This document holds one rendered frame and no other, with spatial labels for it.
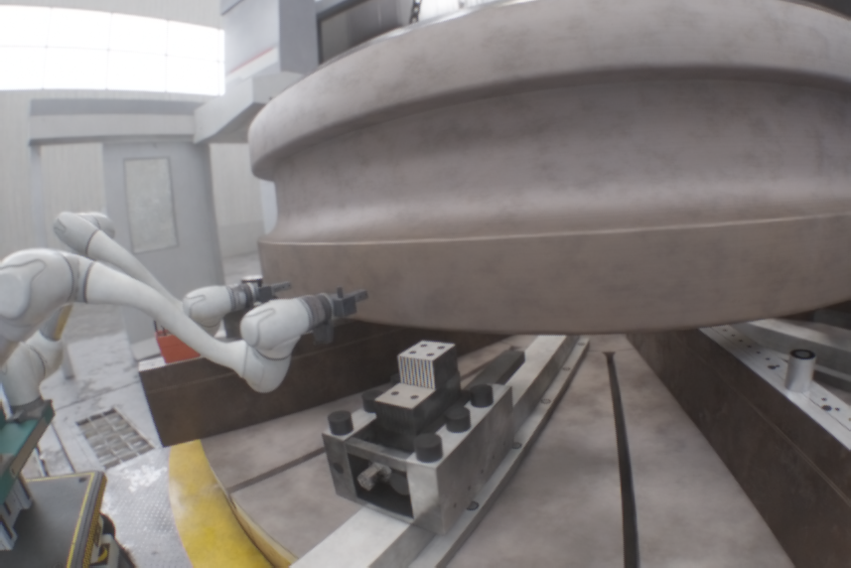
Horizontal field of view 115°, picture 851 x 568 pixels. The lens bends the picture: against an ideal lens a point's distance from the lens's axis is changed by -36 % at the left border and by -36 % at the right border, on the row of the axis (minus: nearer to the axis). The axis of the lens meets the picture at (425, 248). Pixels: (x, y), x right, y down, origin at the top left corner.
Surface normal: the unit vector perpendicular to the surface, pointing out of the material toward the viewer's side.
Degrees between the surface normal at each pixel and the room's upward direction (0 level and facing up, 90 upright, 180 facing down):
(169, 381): 90
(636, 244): 90
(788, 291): 90
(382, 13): 90
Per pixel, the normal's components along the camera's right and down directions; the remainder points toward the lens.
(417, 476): -0.53, 0.15
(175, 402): 0.57, 0.04
